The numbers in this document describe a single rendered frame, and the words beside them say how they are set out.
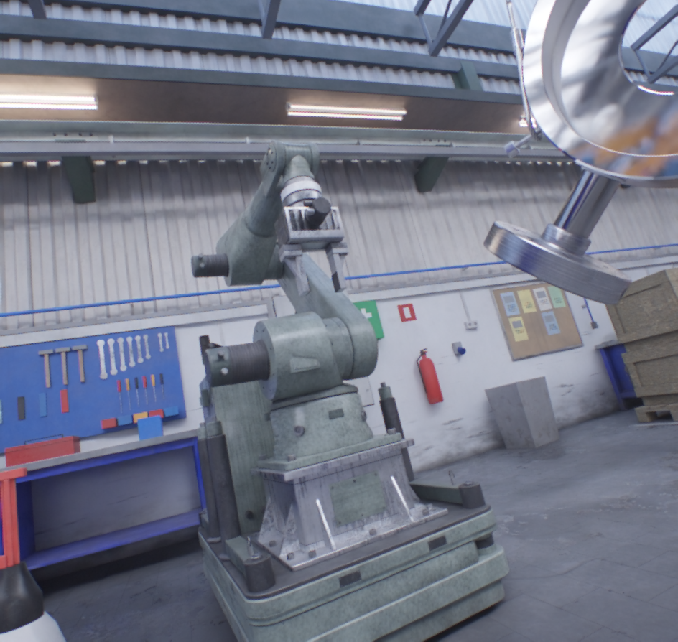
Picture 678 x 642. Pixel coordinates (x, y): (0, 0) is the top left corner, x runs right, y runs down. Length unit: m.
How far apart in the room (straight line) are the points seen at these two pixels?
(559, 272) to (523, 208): 6.23
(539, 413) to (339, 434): 3.56
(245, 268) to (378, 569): 1.44
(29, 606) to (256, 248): 1.57
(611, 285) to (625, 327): 4.61
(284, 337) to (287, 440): 0.40
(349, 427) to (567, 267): 1.19
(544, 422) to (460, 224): 2.63
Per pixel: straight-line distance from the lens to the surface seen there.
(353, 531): 1.63
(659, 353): 5.08
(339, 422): 1.63
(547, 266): 0.61
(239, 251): 2.17
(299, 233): 1.57
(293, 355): 1.51
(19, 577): 1.42
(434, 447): 4.83
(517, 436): 4.99
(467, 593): 1.68
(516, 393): 4.81
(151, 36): 6.15
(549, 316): 6.21
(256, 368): 1.56
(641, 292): 5.10
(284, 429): 1.68
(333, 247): 1.64
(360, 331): 1.67
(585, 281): 0.62
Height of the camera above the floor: 0.75
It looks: 14 degrees up
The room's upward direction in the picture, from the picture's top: 13 degrees counter-clockwise
